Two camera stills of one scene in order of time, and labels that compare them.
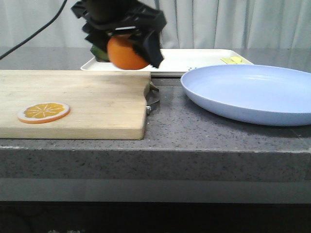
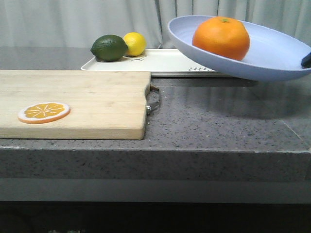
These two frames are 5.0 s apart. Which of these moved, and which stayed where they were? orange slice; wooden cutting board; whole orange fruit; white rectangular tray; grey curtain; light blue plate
Moved: light blue plate; whole orange fruit
Stayed: white rectangular tray; wooden cutting board; orange slice; grey curtain
